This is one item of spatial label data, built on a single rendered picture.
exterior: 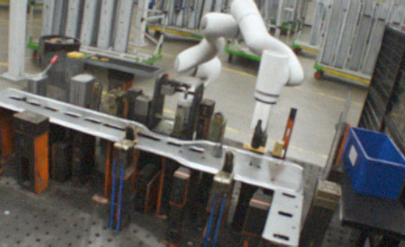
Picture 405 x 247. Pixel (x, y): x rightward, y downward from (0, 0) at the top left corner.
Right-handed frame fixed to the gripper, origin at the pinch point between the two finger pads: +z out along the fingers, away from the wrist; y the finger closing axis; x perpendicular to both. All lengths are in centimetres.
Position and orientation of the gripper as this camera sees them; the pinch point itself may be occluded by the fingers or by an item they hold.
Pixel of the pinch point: (256, 141)
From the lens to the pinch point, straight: 137.8
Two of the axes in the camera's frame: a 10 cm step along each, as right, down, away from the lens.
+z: -1.6, 9.2, 3.6
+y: -2.8, 3.1, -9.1
